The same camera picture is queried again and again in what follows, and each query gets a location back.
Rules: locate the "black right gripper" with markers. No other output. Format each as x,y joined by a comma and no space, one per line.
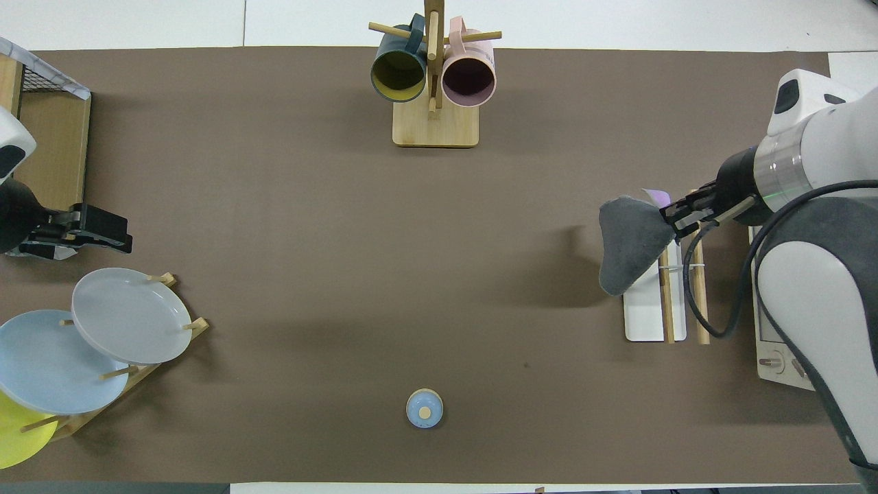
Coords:
741,189

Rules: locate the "purple and grey towel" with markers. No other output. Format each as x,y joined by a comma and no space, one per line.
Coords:
631,240

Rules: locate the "yellow plate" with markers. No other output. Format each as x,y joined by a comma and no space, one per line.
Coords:
17,442

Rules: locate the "light blue plate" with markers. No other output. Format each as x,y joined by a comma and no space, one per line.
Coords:
48,363

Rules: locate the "dark teal mug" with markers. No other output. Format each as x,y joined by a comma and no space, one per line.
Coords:
398,72

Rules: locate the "wooden dish rack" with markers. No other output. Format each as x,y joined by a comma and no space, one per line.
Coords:
144,374

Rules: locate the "pale grey plate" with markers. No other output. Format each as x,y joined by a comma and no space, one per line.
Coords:
130,315

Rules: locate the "white rectangular tray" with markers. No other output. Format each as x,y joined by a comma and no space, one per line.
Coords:
645,315

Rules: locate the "wooden mug tree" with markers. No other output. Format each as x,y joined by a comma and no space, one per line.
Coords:
435,127

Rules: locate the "beige toaster oven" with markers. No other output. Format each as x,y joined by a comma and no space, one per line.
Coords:
775,357

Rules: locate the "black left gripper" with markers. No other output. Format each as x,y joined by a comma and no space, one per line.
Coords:
20,216

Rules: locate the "brown table mat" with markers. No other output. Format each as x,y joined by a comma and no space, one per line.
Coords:
411,274

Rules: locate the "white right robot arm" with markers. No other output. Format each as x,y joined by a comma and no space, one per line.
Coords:
823,288

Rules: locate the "pink mug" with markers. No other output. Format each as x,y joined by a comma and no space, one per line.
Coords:
468,79

